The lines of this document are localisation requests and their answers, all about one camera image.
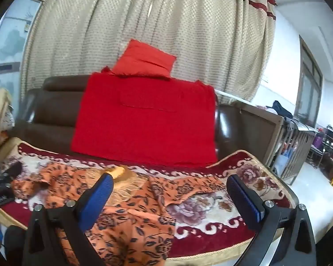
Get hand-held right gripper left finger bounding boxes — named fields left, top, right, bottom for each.
left=22, top=173, right=114, bottom=266

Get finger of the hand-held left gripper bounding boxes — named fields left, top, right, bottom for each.
left=1, top=161, right=23, bottom=180

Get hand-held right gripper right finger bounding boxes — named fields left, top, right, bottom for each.
left=226, top=174, right=317, bottom=266

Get orange floral garment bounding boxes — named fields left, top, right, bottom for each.
left=10, top=165, right=225, bottom=266

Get floral printed blanket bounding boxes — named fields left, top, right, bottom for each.
left=0, top=137, right=300, bottom=261

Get beige cloth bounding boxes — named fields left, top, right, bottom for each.
left=0, top=89, right=14, bottom=156

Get brown leather sofa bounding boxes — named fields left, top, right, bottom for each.
left=10, top=75, right=240, bottom=164

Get red pillow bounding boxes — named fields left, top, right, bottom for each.
left=71, top=72, right=219, bottom=168
left=101, top=39, right=177, bottom=80

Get metal shelf rack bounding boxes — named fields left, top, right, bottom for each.
left=308, top=125, right=333, bottom=172

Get black bag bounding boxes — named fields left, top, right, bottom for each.
left=272, top=100, right=295, bottom=118

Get wooden framed door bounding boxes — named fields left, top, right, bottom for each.
left=295, top=35, right=324, bottom=128

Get beige patterned curtain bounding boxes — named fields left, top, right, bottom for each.
left=19, top=0, right=278, bottom=108

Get wall poster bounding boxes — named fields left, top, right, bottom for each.
left=0, top=0, right=42, bottom=89

